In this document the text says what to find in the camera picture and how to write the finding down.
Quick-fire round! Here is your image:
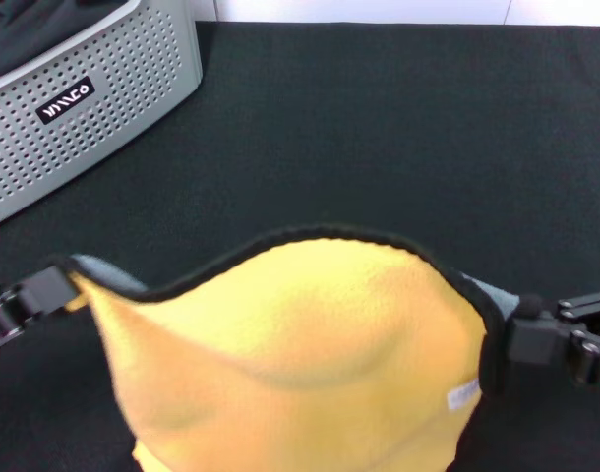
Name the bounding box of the yellow grey towel black edge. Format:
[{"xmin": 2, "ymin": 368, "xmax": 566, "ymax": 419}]
[{"xmin": 58, "ymin": 223, "xmax": 522, "ymax": 472}]

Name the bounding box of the grey perforated plastic storage box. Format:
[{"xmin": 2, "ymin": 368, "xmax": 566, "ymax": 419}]
[{"xmin": 0, "ymin": 0, "xmax": 205, "ymax": 231}]

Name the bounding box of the black tablecloth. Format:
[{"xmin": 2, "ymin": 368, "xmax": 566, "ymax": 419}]
[{"xmin": 0, "ymin": 20, "xmax": 600, "ymax": 472}]

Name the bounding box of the dark cloth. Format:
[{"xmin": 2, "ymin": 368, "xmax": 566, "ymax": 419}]
[{"xmin": 0, "ymin": 0, "xmax": 134, "ymax": 81}]

